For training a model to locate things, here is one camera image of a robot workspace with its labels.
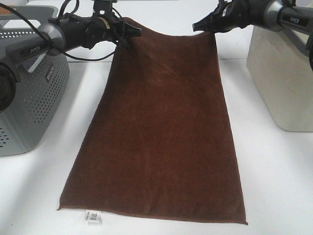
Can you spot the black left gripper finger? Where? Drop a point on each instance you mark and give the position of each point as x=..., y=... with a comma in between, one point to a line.
x=132, y=31

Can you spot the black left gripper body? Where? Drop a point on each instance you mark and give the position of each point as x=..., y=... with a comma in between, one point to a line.
x=99, y=29

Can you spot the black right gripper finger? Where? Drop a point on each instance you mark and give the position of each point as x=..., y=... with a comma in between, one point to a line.
x=204, y=24

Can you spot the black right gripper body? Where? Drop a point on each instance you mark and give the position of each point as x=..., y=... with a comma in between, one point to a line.
x=229, y=15

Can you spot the brown towel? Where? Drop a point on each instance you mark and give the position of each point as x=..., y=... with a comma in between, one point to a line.
x=160, y=143

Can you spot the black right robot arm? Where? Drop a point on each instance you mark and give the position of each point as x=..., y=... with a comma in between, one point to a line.
x=273, y=15

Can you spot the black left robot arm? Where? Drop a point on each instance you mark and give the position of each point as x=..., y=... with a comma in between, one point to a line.
x=55, y=37

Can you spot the beige plastic storage bin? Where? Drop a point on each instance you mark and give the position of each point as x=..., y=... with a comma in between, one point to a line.
x=280, y=68

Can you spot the grey perforated laundry basket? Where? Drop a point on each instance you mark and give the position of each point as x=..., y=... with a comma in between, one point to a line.
x=38, y=94

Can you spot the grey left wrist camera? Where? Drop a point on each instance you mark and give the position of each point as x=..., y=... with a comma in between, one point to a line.
x=101, y=7

